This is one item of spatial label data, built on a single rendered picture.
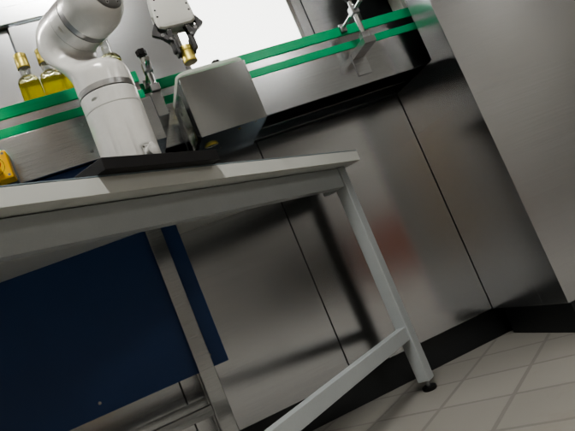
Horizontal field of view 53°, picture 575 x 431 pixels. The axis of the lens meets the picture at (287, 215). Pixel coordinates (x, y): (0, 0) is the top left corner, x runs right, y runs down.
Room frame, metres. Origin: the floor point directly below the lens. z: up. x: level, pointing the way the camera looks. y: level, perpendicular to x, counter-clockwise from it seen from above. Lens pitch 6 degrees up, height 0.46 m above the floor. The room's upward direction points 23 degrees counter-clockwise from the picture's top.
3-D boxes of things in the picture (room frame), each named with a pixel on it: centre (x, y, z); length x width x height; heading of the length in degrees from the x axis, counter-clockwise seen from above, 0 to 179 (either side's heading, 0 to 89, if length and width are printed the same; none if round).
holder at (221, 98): (1.47, 0.07, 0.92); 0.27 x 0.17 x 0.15; 16
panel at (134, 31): (1.80, 0.14, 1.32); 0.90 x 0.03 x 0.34; 106
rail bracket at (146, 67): (1.51, 0.20, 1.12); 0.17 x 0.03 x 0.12; 16
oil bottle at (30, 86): (1.54, 0.53, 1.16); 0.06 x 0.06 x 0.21; 15
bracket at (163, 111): (1.52, 0.21, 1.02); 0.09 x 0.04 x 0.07; 16
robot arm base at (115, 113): (1.17, 0.25, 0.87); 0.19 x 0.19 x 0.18
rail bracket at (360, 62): (1.69, -0.41, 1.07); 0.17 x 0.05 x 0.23; 16
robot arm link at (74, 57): (1.19, 0.28, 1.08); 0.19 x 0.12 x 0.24; 53
